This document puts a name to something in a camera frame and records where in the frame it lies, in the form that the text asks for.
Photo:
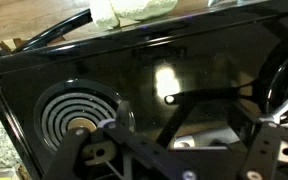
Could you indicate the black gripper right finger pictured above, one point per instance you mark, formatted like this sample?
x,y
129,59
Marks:
x,y
266,146

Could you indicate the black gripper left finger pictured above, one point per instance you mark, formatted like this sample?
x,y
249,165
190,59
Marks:
x,y
114,152

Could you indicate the coil burner element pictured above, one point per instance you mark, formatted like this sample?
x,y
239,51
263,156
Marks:
x,y
61,110

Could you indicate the black electric stove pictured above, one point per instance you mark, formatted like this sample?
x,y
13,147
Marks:
x,y
180,75

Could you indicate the cream dish towel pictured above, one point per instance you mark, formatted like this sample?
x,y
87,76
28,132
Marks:
x,y
107,13

